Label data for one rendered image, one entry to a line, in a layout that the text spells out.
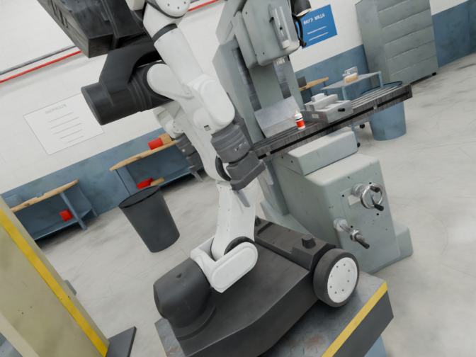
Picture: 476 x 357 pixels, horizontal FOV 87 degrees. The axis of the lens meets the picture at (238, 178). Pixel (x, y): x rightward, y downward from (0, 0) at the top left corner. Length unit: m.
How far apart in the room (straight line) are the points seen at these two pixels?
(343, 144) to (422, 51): 5.77
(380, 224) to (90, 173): 5.55
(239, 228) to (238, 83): 1.18
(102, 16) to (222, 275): 0.83
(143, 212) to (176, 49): 2.31
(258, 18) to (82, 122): 4.98
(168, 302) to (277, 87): 1.54
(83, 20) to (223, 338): 0.96
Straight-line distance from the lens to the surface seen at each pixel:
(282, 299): 0.94
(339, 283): 1.05
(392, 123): 3.72
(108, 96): 0.80
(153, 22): 0.67
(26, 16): 6.52
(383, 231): 1.54
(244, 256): 0.94
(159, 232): 2.92
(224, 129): 0.65
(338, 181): 1.28
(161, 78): 0.81
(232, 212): 0.93
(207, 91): 0.62
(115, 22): 0.82
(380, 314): 1.20
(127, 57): 0.83
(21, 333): 1.72
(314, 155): 1.38
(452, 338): 1.52
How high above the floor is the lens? 1.22
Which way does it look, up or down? 17 degrees down
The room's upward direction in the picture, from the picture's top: 22 degrees counter-clockwise
